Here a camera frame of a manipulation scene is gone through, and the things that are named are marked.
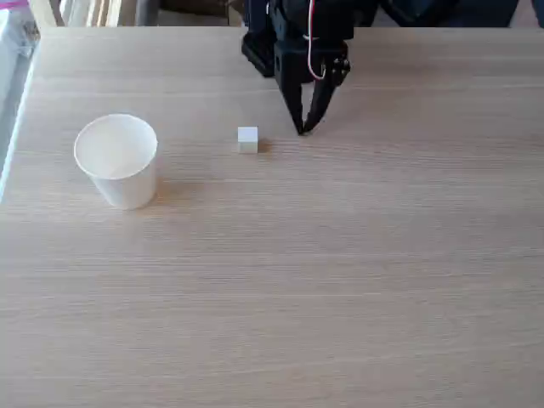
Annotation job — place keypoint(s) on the small white block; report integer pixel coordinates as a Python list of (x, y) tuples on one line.
[(248, 140)]

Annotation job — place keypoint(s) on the dark blue fabric item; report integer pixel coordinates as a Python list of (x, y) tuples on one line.
[(446, 13)]

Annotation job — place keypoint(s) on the white paper cup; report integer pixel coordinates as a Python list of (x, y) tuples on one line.
[(121, 170)]

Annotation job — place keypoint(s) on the clear plastic bag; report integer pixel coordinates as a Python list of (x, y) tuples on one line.
[(15, 30)]

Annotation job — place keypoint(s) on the light wooden chair frame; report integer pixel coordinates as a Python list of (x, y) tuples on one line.
[(47, 13)]

